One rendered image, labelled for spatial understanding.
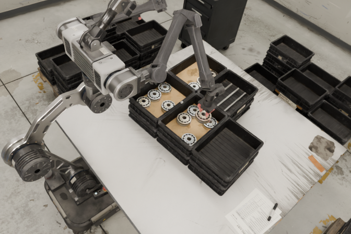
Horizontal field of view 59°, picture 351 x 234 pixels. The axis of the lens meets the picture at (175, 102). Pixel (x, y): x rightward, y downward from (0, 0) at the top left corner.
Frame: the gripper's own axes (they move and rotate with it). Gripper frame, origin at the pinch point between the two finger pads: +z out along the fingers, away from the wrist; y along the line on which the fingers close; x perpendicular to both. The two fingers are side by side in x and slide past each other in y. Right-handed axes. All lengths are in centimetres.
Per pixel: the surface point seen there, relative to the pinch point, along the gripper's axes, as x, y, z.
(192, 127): -1.8, 6.0, 22.2
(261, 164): -25, -43, 33
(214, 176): 16.4, -29.8, 20.7
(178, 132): 8.8, 9.0, 22.6
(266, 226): 10, -70, 34
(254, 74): -149, 34, 74
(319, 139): -78, -61, 30
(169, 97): -8.9, 36.4, 22.7
